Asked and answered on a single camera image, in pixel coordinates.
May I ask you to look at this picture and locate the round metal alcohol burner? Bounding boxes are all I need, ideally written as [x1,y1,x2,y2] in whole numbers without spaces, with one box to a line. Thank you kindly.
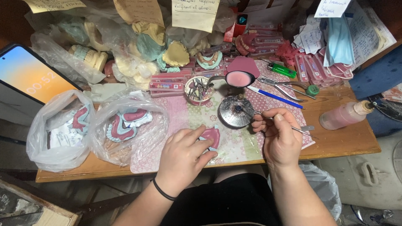
[219,94,255,128]

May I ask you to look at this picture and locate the white paper note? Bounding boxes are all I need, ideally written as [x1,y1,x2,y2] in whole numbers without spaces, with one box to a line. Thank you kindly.
[314,0,352,19]

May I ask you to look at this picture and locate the metal wax carving tool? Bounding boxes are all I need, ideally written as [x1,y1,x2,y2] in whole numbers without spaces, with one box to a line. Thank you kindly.
[248,108,318,140]

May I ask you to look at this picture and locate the blue upholstered chair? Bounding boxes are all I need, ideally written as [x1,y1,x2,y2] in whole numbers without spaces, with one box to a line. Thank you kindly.
[348,44,402,138]

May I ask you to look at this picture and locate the yellow plaster dental model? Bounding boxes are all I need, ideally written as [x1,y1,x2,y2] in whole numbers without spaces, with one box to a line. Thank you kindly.
[161,40,191,68]

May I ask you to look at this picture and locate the stack of red tooth cards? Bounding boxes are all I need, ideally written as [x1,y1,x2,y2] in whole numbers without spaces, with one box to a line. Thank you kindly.
[149,72,186,98]

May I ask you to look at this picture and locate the clear bag with paper slip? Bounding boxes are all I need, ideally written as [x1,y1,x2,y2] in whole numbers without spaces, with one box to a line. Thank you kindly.
[26,89,95,173]

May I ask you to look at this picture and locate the teal dental model pink wax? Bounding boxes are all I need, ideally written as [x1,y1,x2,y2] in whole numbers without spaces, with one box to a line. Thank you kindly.
[198,124,221,155]

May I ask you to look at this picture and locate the teal model with teeth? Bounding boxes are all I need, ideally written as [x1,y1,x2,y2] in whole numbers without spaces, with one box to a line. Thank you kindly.
[196,50,224,70]

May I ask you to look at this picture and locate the person's black shorts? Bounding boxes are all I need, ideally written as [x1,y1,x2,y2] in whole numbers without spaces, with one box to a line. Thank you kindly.
[160,172,281,226]

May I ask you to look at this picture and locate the pink wax scraps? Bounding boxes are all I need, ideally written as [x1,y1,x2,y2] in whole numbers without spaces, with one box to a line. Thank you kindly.
[275,40,299,67]

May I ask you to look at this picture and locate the small green round cap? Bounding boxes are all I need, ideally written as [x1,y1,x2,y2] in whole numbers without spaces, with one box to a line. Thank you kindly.
[305,84,320,97]

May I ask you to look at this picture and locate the heap of bagged plaster models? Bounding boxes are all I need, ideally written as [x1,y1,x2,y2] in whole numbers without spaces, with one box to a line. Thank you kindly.
[30,13,211,91]

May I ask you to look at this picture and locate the pile of handwritten papers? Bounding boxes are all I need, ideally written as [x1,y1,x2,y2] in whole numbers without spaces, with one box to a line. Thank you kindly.
[292,0,397,68]

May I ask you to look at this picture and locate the plastic bottle with pink liquid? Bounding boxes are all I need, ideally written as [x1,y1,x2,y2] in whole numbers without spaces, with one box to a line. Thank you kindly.
[319,100,375,131]

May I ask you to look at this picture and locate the metal pliers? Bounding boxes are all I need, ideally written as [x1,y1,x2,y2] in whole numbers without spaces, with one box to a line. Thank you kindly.
[257,75,317,103]

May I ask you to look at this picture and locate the green lighter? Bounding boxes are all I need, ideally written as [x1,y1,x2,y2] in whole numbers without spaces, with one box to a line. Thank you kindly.
[267,62,298,79]

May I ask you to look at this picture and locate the worn wooden crate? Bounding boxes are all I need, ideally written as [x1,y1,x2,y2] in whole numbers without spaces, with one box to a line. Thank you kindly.
[0,178,83,226]

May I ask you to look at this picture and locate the blue and white pen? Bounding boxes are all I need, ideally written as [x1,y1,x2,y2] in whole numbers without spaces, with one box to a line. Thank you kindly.
[246,85,305,110]

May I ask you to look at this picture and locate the pink wax denture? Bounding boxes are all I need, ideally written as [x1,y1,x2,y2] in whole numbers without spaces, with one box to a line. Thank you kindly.
[234,31,259,57]

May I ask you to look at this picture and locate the cup of dental burs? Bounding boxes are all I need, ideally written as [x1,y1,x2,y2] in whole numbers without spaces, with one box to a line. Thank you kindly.
[184,76,215,107]

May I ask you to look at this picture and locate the yellow paper note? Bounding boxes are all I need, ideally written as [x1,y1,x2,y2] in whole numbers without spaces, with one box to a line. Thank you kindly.
[23,0,87,14]

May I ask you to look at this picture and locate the cream handwritten paper note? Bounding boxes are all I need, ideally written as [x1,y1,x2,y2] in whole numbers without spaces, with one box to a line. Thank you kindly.
[171,0,220,34]

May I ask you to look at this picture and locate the brown paper note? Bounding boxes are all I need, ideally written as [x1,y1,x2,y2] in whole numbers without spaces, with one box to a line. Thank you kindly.
[113,0,165,27]

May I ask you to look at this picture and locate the black smartphone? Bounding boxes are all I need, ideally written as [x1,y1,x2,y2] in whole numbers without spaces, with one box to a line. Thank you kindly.
[0,43,84,106]

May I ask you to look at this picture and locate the person's right hand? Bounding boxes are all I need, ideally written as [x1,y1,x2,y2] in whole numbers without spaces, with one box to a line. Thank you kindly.
[251,108,303,172]

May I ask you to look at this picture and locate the pile of tooth card strips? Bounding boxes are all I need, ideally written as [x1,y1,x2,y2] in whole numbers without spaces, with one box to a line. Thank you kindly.
[248,23,286,57]

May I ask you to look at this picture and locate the black elastic wrist band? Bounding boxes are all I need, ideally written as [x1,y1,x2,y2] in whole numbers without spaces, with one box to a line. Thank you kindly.
[150,178,178,202]

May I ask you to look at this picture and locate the person's left hand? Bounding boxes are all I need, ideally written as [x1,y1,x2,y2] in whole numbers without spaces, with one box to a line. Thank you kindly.
[155,125,218,198]

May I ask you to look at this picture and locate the blue face mask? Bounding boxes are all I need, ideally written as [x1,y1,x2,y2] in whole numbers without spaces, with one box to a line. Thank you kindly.
[323,14,356,67]

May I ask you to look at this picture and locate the row of pink tooth cards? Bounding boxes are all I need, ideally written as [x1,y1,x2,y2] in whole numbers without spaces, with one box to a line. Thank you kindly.
[294,47,354,88]

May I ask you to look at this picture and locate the pink wax sheet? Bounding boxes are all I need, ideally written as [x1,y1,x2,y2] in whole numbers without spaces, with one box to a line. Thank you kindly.
[226,55,261,79]

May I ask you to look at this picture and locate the clear bag with dental models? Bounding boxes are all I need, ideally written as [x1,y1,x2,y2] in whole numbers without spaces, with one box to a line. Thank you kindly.
[89,87,170,167]

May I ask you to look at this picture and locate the grey plastic bag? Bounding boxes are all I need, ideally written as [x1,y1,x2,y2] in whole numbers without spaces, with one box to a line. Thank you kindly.
[267,161,342,221]

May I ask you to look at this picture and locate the red box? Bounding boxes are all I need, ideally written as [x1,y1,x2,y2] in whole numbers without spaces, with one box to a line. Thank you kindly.
[223,12,249,43]

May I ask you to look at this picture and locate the pink floral table mat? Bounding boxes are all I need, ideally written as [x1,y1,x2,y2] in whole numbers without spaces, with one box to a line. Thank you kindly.
[130,59,316,174]

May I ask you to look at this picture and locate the metal ladle with pink wax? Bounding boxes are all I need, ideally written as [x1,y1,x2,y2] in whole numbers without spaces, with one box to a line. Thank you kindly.
[207,71,256,89]

